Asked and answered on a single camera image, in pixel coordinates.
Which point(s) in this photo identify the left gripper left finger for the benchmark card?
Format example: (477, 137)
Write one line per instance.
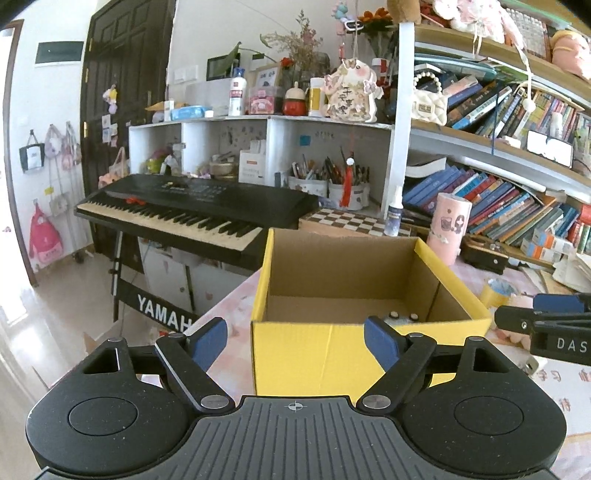
(186, 360)

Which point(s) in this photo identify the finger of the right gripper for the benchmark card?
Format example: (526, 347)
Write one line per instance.
(562, 303)

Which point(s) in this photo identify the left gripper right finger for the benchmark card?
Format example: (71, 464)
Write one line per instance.
(405, 360)

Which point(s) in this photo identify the yellow tape roll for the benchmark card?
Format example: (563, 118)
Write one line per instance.
(497, 292)

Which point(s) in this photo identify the dark brown wooden box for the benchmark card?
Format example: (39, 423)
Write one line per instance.
(484, 255)

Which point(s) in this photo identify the row of leaning books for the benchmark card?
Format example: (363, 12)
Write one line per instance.
(501, 210)

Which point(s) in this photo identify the yellow cardboard box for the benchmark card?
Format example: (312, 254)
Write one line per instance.
(315, 293)

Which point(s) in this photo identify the pink cartoon cylinder canister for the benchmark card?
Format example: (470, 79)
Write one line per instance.
(449, 226)

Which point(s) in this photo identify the white spray bottle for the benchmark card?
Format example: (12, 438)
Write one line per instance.
(395, 214)

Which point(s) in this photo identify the black Yamaha keyboard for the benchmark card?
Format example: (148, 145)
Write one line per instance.
(218, 220)

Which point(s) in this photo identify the wooden chessboard box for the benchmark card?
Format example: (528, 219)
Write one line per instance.
(338, 223)

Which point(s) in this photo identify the white cubby shelf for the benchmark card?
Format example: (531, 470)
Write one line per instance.
(268, 145)

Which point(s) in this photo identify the white quilted handbag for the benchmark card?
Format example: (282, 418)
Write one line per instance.
(428, 106)

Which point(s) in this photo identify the dark wooden door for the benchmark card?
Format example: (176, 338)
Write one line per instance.
(124, 72)

